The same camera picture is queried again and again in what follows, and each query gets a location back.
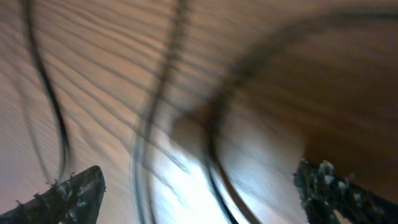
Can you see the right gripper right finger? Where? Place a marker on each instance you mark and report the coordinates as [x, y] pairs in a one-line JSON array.
[[322, 193]]

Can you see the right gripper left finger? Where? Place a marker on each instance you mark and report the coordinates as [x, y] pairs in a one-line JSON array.
[[76, 200]]

